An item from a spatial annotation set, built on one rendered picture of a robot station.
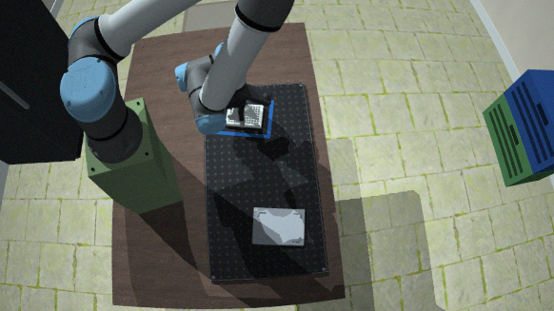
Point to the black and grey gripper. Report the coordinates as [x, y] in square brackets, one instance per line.
[238, 102]

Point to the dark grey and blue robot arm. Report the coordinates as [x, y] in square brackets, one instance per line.
[91, 96]

